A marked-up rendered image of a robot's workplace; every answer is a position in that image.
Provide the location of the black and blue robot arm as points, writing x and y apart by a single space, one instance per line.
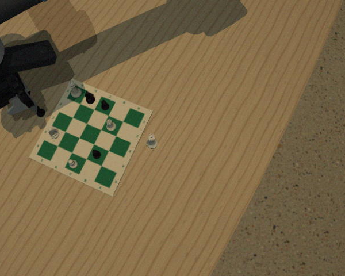
26 56

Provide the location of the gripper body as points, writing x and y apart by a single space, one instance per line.
8 85

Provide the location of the chessboard with green and cream squares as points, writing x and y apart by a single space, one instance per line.
82 129

